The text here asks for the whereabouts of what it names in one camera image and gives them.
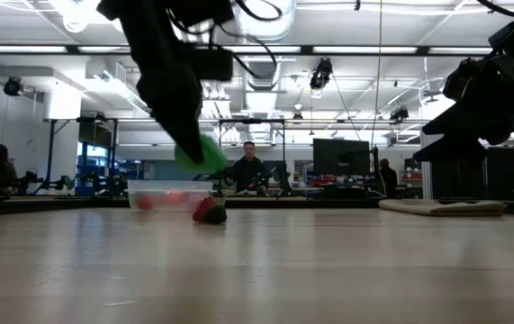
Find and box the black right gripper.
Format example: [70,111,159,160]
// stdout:
[412,56,514,163]

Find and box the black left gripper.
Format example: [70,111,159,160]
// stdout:
[119,4,206,166]

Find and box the green toy cabbage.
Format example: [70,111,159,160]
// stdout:
[174,133,230,176]

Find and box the clear plastic tupperware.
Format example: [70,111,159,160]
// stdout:
[126,179,215,212]

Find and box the black room partition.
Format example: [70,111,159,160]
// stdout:
[430,146,514,200]

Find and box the beige folded cloth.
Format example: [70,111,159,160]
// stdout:
[377,198,508,218]

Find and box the person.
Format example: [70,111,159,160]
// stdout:
[0,143,20,191]
[231,140,270,195]
[378,157,399,200]

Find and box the blue shelf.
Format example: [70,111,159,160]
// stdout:
[75,141,120,194]

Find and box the red toy strawberry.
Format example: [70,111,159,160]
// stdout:
[192,196,218,224]

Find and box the dark toy blackberry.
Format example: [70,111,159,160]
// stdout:
[203,204,229,226]

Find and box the black monitor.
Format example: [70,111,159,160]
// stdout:
[312,138,371,177]

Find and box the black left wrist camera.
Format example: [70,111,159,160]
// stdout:
[191,44,236,84]

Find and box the thin hanging cord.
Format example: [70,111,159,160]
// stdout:
[370,0,383,148]

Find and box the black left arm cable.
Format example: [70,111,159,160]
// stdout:
[166,0,284,78]

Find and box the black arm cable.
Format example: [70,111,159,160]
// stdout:
[166,0,284,78]
[475,0,514,20]

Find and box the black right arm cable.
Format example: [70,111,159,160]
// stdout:
[475,0,514,20]

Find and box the black overhead rail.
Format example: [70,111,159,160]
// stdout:
[0,43,496,58]

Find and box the black table edge rail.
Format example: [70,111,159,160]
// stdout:
[0,195,514,217]

